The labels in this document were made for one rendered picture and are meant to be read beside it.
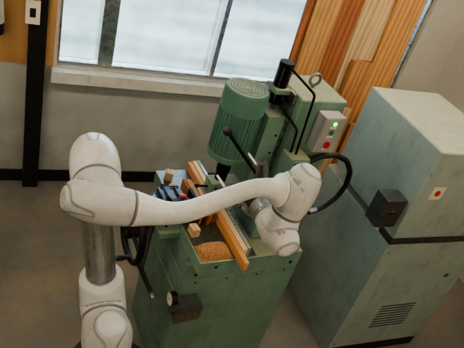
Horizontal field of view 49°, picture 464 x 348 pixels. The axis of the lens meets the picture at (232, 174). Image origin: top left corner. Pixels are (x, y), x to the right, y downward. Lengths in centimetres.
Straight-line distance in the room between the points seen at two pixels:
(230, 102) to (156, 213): 66
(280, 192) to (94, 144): 54
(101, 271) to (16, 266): 142
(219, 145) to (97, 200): 78
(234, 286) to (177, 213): 99
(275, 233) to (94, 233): 55
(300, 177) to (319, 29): 208
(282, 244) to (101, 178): 56
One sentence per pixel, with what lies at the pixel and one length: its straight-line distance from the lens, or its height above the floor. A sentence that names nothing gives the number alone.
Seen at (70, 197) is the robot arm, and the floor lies 143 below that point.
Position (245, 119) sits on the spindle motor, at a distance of 191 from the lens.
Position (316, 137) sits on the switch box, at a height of 138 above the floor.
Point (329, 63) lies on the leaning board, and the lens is 364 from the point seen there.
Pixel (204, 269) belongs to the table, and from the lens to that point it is 203.
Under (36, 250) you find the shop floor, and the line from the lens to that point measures 322.
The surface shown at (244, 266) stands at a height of 93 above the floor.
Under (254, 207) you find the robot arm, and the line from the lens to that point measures 163.
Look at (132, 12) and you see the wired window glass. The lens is 326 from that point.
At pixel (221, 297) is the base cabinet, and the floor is 56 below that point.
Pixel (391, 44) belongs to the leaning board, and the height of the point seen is 134.
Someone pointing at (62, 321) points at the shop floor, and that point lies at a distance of 289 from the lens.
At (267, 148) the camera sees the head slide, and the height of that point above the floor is 127.
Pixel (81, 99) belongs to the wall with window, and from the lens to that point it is 339.
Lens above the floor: 228
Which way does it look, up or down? 33 degrees down
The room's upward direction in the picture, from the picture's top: 18 degrees clockwise
